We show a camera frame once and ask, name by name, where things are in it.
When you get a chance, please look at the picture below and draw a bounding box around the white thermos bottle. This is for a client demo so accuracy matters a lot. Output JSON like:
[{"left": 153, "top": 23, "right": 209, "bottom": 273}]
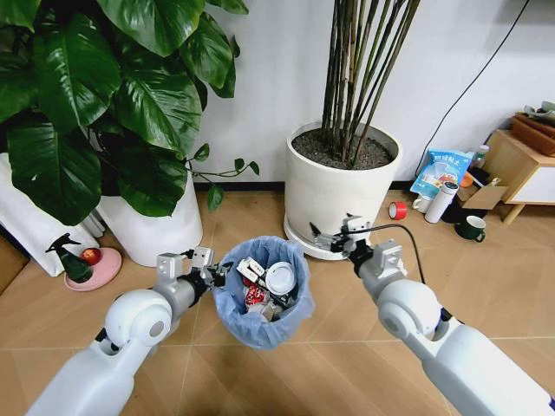
[{"left": 424, "top": 181, "right": 460, "bottom": 224}]

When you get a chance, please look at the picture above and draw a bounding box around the grey-green bundle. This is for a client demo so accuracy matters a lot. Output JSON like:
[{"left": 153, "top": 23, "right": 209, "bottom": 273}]
[{"left": 521, "top": 100, "right": 555, "bottom": 127}]

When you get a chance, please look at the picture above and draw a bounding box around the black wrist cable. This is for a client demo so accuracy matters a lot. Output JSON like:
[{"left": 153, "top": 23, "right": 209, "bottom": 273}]
[{"left": 366, "top": 222, "right": 430, "bottom": 287}]

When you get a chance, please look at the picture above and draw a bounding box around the white cigarette box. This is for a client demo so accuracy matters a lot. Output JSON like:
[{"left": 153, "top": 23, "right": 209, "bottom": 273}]
[{"left": 236, "top": 257, "right": 267, "bottom": 283}]

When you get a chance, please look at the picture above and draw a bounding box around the brown box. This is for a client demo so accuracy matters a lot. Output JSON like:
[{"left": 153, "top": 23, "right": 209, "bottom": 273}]
[{"left": 510, "top": 113, "right": 555, "bottom": 158}]

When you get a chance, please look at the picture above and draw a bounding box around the red crumpled wrapper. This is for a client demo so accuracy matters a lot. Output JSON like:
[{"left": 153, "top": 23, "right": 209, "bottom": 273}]
[{"left": 244, "top": 284, "right": 269, "bottom": 307}]

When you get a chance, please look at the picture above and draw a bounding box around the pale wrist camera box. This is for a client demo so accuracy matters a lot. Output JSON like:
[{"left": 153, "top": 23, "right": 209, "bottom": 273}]
[
  {"left": 342, "top": 216, "right": 372, "bottom": 237},
  {"left": 192, "top": 246, "right": 215, "bottom": 272}
]

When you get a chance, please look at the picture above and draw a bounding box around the dark green mug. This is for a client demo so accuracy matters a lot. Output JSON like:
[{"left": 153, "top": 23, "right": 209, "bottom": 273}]
[{"left": 454, "top": 215, "right": 488, "bottom": 244}]

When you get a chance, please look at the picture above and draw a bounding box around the white mug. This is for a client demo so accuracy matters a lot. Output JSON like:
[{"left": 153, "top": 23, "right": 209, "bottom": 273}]
[{"left": 411, "top": 194, "right": 433, "bottom": 215}]

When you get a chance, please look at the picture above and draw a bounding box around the white pot with soil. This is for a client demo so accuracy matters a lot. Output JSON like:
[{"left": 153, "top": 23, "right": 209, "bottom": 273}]
[{"left": 284, "top": 121, "right": 404, "bottom": 251}]

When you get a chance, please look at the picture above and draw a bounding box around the blue printed package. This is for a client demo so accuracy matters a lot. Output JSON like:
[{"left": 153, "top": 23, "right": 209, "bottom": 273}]
[{"left": 409, "top": 148, "right": 475, "bottom": 198}]

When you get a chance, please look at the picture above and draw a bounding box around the black wall cable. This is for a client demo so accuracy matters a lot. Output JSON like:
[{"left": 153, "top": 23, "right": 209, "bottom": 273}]
[{"left": 414, "top": 0, "right": 532, "bottom": 187}]

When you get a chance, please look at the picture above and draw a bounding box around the white pot saucer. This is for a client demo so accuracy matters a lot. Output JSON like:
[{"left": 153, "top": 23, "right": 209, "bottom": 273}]
[{"left": 283, "top": 216, "right": 375, "bottom": 262}]

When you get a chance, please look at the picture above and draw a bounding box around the large-leaf green plant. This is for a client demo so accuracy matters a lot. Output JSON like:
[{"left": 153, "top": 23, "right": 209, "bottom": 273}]
[{"left": 0, "top": 0, "right": 261, "bottom": 227}]

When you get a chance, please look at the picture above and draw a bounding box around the red tape roll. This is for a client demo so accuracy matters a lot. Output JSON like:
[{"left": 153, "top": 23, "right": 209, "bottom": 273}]
[{"left": 388, "top": 200, "right": 409, "bottom": 222}]

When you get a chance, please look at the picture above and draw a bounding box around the open cardboard box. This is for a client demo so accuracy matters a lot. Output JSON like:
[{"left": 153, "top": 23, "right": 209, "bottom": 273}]
[{"left": 454, "top": 176, "right": 510, "bottom": 211}]

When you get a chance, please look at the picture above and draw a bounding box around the plain white plant pot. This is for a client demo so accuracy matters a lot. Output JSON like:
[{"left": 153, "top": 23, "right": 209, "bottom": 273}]
[{"left": 95, "top": 172, "right": 205, "bottom": 268}]

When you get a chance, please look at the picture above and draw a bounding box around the trash bin with blue liner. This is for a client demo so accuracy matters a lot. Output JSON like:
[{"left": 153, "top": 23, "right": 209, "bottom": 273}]
[{"left": 211, "top": 235, "right": 316, "bottom": 351}]

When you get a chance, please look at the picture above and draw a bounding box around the white plastic cup lid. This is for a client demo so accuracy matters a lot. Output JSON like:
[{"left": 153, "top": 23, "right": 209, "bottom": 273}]
[{"left": 264, "top": 261, "right": 298, "bottom": 294}]

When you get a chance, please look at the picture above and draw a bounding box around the dark green spray bottle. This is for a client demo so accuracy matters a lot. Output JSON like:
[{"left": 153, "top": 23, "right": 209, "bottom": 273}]
[{"left": 44, "top": 232, "right": 95, "bottom": 285}]

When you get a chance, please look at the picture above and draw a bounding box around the bamboo stem plant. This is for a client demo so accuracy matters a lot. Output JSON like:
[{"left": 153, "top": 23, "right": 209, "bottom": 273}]
[{"left": 321, "top": 0, "right": 422, "bottom": 169}]

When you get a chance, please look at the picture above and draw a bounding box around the pink round tray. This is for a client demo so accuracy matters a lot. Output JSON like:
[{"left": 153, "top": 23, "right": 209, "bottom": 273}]
[{"left": 63, "top": 246, "right": 124, "bottom": 293}]

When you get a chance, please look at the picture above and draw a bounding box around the wooden cabinet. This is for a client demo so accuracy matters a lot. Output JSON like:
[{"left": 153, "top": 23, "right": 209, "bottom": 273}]
[{"left": 482, "top": 128, "right": 555, "bottom": 225}]

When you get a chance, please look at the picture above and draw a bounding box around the grey crumpled paper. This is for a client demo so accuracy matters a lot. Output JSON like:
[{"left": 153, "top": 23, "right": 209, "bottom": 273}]
[{"left": 249, "top": 302, "right": 284, "bottom": 322}]

